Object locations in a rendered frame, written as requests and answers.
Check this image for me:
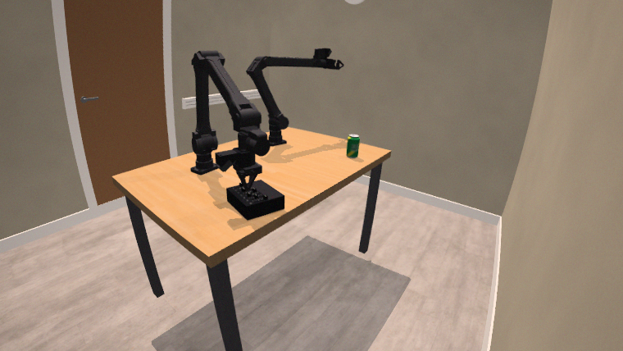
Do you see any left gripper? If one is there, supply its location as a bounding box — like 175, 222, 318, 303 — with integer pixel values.
324, 60, 343, 70

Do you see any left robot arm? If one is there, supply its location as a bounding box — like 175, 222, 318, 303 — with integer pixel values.
246, 48, 333, 147

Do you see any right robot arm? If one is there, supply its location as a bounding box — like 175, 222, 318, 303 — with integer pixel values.
190, 51, 271, 175

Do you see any black lighting desk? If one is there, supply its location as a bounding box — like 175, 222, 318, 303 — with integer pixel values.
226, 180, 284, 221

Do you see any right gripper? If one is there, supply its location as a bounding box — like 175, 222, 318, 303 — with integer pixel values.
233, 153, 262, 191

